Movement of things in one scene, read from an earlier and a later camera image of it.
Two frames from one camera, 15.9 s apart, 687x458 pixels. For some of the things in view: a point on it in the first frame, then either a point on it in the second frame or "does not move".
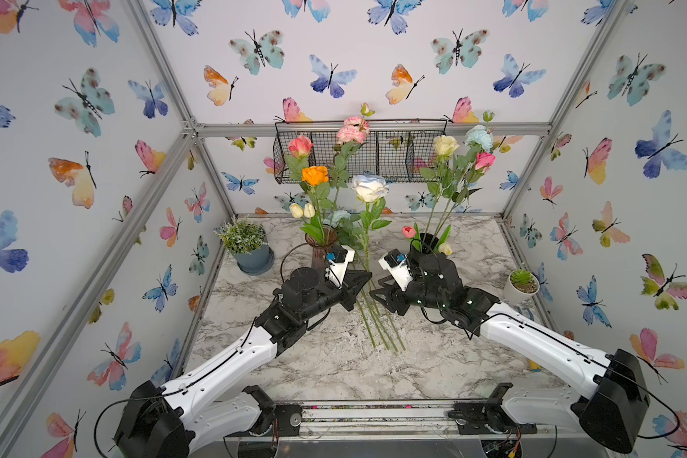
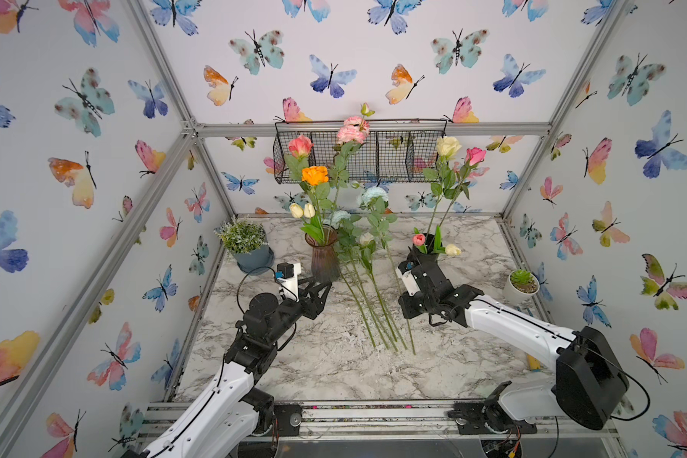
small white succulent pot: (521, 286) does not move
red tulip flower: (408, 232) -> (419, 239)
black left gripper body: (342, 296) -> (308, 308)
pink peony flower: (354, 130) does not move
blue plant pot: (258, 262) does not move
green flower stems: (480, 138) -> (382, 217)
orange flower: (315, 175) does not move
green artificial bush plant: (241, 237) does not move
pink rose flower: (301, 146) does not move
